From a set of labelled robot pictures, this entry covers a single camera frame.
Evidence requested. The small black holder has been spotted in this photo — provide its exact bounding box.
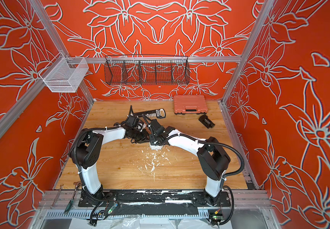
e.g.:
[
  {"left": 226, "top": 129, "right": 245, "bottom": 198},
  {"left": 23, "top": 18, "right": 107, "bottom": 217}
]
[{"left": 198, "top": 114, "right": 215, "bottom": 129}]

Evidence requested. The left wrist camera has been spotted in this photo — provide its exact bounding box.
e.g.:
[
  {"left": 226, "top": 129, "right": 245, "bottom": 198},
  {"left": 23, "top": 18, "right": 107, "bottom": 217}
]
[{"left": 114, "top": 106, "right": 145, "bottom": 131}]

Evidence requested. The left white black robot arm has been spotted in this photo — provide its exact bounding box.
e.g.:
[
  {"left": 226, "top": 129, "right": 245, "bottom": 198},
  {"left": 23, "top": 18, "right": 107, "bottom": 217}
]
[{"left": 69, "top": 126, "right": 149, "bottom": 205}]

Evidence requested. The black wire wall basket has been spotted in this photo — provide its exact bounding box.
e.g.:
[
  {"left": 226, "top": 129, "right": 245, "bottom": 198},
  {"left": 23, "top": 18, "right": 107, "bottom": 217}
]
[{"left": 104, "top": 55, "right": 190, "bottom": 85}]

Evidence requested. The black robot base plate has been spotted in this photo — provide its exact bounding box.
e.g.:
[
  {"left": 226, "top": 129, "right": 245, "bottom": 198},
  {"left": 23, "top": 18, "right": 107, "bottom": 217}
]
[{"left": 78, "top": 190, "right": 231, "bottom": 208}]

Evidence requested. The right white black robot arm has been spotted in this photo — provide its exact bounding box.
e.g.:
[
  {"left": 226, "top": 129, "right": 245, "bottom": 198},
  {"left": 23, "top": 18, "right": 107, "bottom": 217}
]
[{"left": 145, "top": 119, "right": 245, "bottom": 206}]

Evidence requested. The red plastic tool case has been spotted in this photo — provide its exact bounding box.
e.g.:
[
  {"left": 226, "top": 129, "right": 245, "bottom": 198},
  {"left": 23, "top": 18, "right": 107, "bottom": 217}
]
[{"left": 173, "top": 95, "right": 208, "bottom": 115}]

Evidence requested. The white alarm device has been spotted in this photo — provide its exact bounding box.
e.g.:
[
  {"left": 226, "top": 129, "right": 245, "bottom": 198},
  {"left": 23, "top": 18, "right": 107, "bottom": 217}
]
[{"left": 149, "top": 144, "right": 163, "bottom": 150}]

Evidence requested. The green handled screwdriver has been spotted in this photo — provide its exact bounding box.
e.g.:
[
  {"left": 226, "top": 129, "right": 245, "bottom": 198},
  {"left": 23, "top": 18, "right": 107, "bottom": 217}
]
[{"left": 64, "top": 192, "right": 76, "bottom": 214}]

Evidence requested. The white wire mesh basket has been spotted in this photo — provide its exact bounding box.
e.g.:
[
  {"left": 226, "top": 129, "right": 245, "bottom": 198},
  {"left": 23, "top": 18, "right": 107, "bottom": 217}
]
[{"left": 39, "top": 57, "right": 89, "bottom": 93}]

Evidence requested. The black white hand tool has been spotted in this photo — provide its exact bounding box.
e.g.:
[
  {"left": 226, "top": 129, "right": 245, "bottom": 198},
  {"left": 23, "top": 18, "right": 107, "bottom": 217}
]
[{"left": 133, "top": 108, "right": 166, "bottom": 119}]

